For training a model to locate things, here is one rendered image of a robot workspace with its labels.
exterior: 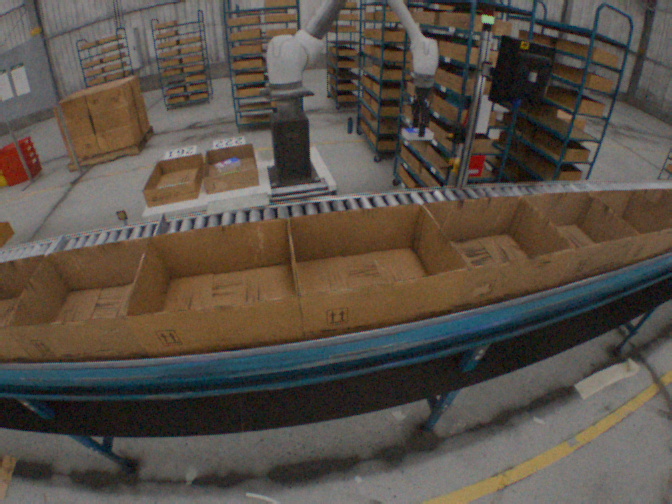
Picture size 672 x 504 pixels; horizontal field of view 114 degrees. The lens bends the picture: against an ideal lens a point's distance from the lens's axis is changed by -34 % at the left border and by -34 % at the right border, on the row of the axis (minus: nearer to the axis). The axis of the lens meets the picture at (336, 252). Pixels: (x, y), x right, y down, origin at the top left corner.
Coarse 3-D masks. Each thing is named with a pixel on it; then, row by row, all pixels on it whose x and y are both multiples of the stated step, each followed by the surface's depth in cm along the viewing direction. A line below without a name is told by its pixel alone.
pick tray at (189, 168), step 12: (192, 156) 176; (156, 168) 167; (168, 168) 176; (180, 168) 178; (192, 168) 180; (156, 180) 166; (168, 180) 170; (180, 180) 169; (192, 180) 168; (144, 192) 144; (156, 192) 145; (168, 192) 147; (180, 192) 149; (192, 192) 151; (156, 204) 149
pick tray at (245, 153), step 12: (252, 144) 182; (216, 156) 182; (228, 156) 185; (240, 156) 187; (252, 156) 190; (204, 168) 160; (240, 168) 178; (252, 168) 177; (204, 180) 152; (216, 180) 154; (228, 180) 156; (240, 180) 158; (252, 180) 160; (216, 192) 158
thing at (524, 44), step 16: (512, 48) 104; (528, 48) 109; (544, 48) 114; (496, 64) 111; (512, 64) 109; (528, 64) 112; (544, 64) 118; (496, 80) 115; (512, 80) 114; (544, 80) 126; (496, 96) 119; (512, 96) 121; (528, 96) 127; (512, 112) 129; (528, 112) 136
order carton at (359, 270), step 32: (320, 224) 91; (352, 224) 93; (384, 224) 95; (416, 224) 97; (320, 256) 98; (352, 256) 100; (384, 256) 99; (416, 256) 100; (448, 256) 81; (320, 288) 89; (352, 288) 67; (384, 288) 69; (416, 288) 72; (448, 288) 74; (320, 320) 72; (352, 320) 74; (384, 320) 77; (416, 320) 80
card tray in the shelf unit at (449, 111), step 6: (438, 96) 215; (438, 102) 208; (444, 102) 199; (468, 102) 219; (438, 108) 210; (444, 108) 201; (450, 108) 193; (456, 108) 185; (468, 108) 220; (444, 114) 203; (450, 114) 194; (456, 114) 187; (462, 114) 185; (492, 114) 187; (462, 120) 188; (492, 120) 190
